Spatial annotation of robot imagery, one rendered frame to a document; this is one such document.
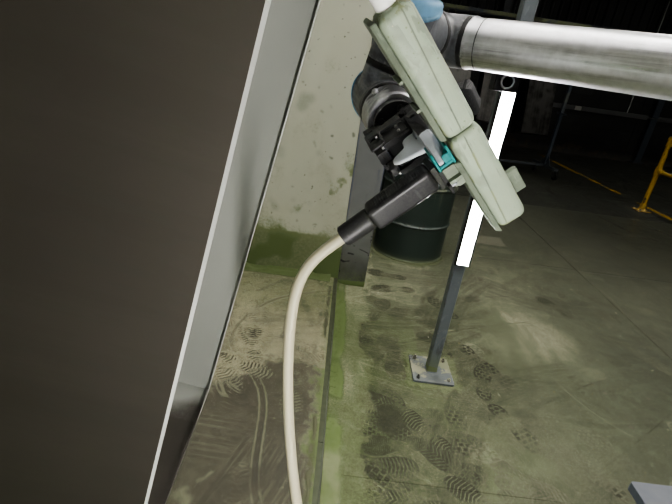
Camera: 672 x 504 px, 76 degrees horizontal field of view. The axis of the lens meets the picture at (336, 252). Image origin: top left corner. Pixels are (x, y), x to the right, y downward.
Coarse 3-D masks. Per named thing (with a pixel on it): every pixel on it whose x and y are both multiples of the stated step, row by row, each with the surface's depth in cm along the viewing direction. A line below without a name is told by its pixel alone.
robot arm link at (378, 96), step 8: (376, 88) 69; (384, 88) 69; (392, 88) 68; (400, 88) 69; (368, 96) 70; (376, 96) 68; (384, 96) 67; (392, 96) 67; (400, 96) 67; (408, 96) 67; (368, 104) 69; (376, 104) 67; (368, 112) 68; (368, 120) 69
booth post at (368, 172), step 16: (368, 160) 254; (352, 176) 259; (368, 176) 257; (352, 192) 262; (368, 192) 261; (352, 208) 266; (368, 240) 274; (352, 256) 279; (368, 256) 278; (352, 272) 283
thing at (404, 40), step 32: (384, 0) 41; (384, 32) 42; (416, 32) 42; (416, 64) 44; (416, 96) 46; (448, 96) 46; (448, 128) 48; (480, 128) 49; (480, 160) 51; (384, 192) 55; (416, 192) 53; (480, 192) 54; (512, 192) 54; (352, 224) 55; (384, 224) 55
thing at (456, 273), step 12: (528, 0) 148; (528, 12) 149; (492, 108) 167; (468, 204) 181; (456, 252) 189; (456, 276) 191; (456, 288) 194; (444, 300) 198; (444, 312) 199; (444, 324) 201; (444, 336) 204; (432, 348) 208; (432, 360) 210
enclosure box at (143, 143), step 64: (0, 0) 31; (64, 0) 31; (128, 0) 31; (192, 0) 31; (256, 0) 31; (320, 0) 83; (0, 64) 33; (64, 64) 33; (128, 64) 33; (192, 64) 33; (256, 64) 88; (0, 128) 35; (64, 128) 35; (128, 128) 35; (192, 128) 35; (256, 128) 93; (0, 192) 37; (64, 192) 37; (128, 192) 37; (192, 192) 37; (256, 192) 99; (0, 256) 39; (64, 256) 39; (128, 256) 39; (192, 256) 39; (0, 320) 42; (64, 320) 42; (128, 320) 42; (192, 320) 45; (0, 384) 45; (64, 384) 45; (128, 384) 45; (192, 384) 121; (0, 448) 49; (64, 448) 49; (128, 448) 49
